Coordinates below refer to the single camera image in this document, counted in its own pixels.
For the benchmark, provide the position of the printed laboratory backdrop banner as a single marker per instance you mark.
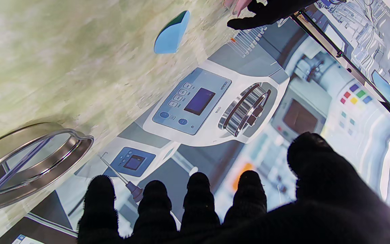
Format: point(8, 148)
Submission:
point(283, 84)

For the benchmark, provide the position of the kidney-shaped steel tray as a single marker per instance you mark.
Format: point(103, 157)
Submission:
point(59, 159)

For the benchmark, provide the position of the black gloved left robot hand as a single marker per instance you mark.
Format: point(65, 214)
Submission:
point(269, 13)

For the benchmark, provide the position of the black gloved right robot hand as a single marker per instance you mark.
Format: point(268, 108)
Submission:
point(317, 210)

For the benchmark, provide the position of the blue round dish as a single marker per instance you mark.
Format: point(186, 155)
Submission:
point(171, 39)

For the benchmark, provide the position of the pink culture dish lid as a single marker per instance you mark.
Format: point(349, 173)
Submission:
point(239, 6)

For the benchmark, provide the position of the black backdrop frame pole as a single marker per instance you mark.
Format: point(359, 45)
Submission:
point(337, 52)

